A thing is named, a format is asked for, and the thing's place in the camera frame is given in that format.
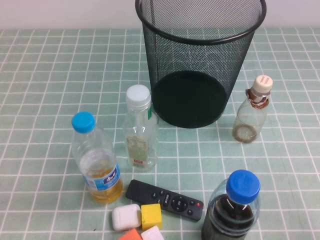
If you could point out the orange block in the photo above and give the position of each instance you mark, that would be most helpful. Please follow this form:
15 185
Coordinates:
131 235

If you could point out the black mesh wastebasket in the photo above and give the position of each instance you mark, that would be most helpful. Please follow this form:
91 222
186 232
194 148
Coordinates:
175 50

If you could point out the yellow cube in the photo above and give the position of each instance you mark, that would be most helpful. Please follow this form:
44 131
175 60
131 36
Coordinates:
151 215

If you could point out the green checkered tablecloth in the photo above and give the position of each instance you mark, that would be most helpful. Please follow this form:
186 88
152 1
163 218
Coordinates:
50 75

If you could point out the white-capped clear bottle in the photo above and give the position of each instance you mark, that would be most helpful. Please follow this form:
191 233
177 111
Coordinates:
140 130

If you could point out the beige-capped bottle with brown label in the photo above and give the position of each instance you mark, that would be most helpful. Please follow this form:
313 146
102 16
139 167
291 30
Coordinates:
248 120

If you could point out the white earbud case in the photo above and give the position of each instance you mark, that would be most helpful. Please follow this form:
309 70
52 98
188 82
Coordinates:
125 216

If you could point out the black remote control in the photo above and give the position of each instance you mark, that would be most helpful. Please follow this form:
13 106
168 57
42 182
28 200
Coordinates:
142 191

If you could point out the light-blue-capped bottle with yellow liquid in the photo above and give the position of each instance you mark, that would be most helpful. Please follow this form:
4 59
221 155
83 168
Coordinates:
102 182

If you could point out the blue-capped bottle with dark liquid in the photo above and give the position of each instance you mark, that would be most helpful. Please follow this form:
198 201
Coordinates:
243 185

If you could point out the small white block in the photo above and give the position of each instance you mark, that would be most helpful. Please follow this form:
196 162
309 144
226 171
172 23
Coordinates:
152 235

